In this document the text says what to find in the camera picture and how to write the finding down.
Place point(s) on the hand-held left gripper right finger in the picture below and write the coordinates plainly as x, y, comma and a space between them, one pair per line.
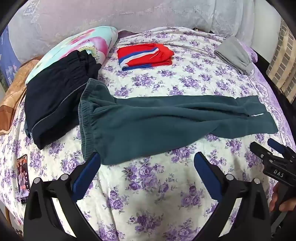
208, 176

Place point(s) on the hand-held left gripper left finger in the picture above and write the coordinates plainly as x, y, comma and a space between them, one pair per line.
86, 173

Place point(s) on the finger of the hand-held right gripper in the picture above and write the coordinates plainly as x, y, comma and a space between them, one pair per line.
260, 150
276, 144

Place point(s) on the dark green pants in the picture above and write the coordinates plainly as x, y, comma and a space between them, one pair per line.
150, 120

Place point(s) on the black pants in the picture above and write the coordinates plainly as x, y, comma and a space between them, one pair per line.
53, 99

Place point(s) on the grey folded pants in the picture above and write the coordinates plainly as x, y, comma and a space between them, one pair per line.
235, 55

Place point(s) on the red striped folded pants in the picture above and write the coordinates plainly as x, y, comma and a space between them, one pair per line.
143, 55

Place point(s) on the person's right hand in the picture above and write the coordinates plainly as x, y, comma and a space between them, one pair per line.
275, 197

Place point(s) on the purple floral bedsheet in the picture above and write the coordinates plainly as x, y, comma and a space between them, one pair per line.
161, 197

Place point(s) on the smartphone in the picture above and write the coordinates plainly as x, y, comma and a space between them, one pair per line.
22, 178

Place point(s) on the brown blanket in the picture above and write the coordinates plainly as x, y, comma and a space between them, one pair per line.
13, 92

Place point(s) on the colourful floral pillow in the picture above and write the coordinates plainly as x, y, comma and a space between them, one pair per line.
92, 41

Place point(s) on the blue printed cloth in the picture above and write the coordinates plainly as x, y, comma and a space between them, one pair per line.
9, 58

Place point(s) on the grey lace curtain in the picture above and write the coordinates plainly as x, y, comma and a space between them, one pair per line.
138, 16

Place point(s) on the black bed frame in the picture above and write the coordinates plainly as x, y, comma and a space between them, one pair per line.
266, 67

